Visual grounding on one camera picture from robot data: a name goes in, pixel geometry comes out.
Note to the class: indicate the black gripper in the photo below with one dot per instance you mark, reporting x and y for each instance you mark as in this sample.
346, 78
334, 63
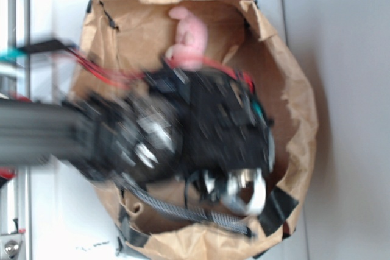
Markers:
228, 148

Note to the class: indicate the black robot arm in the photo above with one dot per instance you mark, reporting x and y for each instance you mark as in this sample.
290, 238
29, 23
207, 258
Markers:
135, 141

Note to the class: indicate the pink plush toy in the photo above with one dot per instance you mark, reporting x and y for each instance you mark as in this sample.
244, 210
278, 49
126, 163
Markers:
191, 40

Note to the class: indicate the brown paper bag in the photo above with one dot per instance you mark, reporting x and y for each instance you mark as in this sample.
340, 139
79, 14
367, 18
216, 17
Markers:
128, 35

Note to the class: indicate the silver corner bracket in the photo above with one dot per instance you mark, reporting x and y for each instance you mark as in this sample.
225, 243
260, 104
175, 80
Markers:
13, 247

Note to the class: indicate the aluminium frame rail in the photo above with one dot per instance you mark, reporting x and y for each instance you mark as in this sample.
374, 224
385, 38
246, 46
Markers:
15, 194

